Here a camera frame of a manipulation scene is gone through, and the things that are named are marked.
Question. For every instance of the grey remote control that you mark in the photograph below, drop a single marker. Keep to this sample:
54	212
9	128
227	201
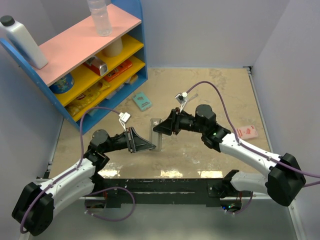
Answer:
154	137

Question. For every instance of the white sponge on shelf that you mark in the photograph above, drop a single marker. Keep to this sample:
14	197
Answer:
132	79

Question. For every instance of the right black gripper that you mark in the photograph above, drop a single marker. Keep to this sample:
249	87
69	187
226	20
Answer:
172	124

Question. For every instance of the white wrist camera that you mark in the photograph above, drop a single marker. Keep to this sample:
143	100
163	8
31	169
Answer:
182	98
124	117

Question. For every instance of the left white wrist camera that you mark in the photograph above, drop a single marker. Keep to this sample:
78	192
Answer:
124	117

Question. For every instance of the blue wooden shelf unit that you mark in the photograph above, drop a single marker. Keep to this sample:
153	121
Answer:
67	51

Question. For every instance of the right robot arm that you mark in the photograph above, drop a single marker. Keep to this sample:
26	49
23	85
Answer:
278	176

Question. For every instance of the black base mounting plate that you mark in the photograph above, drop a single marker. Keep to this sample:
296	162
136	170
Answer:
166	191

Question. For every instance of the clear handled screwdriver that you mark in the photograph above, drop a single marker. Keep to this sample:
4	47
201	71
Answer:
190	98

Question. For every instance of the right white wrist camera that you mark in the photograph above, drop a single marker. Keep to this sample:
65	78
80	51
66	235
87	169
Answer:
182	98

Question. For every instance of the beige paper cup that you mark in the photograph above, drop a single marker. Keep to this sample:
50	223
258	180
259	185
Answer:
113	49

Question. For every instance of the white bottle black cap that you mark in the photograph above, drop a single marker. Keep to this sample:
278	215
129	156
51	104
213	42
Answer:
23	41

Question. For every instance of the clear plastic water bottle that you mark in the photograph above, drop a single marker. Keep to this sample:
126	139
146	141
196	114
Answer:
99	14

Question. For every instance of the pink snack packet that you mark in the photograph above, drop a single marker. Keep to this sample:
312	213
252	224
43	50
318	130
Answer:
247	132

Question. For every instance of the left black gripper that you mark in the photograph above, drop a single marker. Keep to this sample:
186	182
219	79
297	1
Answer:
135	143

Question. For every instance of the blue round tin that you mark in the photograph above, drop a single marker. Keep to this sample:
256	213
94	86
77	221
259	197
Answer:
63	85

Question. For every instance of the red silver snack box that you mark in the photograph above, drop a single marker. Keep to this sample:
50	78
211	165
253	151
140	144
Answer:
96	65

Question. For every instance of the orange flat box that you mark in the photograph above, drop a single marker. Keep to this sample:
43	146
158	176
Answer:
120	69

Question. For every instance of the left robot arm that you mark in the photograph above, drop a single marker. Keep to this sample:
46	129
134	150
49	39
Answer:
38	204

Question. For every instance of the teal card box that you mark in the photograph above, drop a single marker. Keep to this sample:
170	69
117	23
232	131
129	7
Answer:
142	101

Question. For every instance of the yellow chips bag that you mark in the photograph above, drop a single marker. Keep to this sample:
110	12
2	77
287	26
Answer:
87	97

